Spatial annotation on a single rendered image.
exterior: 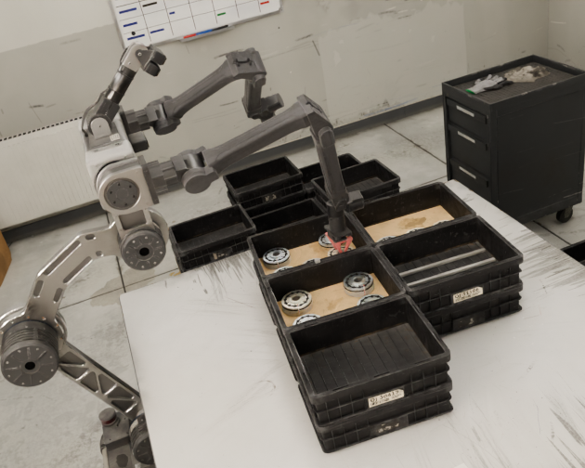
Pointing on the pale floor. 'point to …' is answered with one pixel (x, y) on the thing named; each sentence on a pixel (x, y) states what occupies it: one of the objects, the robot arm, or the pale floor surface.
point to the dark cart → (520, 138)
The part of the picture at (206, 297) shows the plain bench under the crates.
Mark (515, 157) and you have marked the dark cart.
